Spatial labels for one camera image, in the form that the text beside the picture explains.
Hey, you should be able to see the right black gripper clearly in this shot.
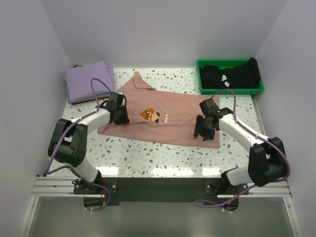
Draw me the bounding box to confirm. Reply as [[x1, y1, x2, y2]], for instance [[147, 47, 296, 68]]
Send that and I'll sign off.
[[194, 115, 215, 141]]

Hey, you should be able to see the pink printed t shirt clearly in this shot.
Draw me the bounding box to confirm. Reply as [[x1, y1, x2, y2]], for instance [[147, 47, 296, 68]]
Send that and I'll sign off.
[[97, 72, 220, 149]]

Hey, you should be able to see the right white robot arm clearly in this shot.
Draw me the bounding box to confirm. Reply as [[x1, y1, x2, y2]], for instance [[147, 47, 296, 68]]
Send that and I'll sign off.
[[194, 98, 290, 194]]

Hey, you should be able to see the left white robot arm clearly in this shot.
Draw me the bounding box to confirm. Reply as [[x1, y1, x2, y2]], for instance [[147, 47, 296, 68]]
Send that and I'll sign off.
[[45, 92, 129, 194]]

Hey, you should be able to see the folded dark red t shirt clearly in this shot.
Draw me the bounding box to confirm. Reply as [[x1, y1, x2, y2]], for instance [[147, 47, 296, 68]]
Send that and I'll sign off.
[[71, 96, 109, 105]]

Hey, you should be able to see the folded purple t shirt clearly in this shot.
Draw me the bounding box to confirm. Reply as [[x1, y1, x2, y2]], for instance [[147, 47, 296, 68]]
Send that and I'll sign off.
[[65, 61, 114, 90]]

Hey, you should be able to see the green plastic bin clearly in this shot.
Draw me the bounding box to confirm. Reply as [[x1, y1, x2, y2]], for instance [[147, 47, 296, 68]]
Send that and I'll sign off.
[[196, 59, 264, 95]]

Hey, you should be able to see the black t shirt in bin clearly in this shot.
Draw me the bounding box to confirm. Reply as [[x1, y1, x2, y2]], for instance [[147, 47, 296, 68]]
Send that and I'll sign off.
[[199, 57, 261, 89]]

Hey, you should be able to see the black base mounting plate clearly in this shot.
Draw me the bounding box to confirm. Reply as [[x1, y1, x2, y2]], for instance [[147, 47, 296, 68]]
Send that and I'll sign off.
[[72, 177, 248, 207]]

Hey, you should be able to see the aluminium frame rail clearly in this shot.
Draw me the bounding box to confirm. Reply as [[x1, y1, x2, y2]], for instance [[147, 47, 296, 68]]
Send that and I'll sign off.
[[31, 177, 292, 198]]

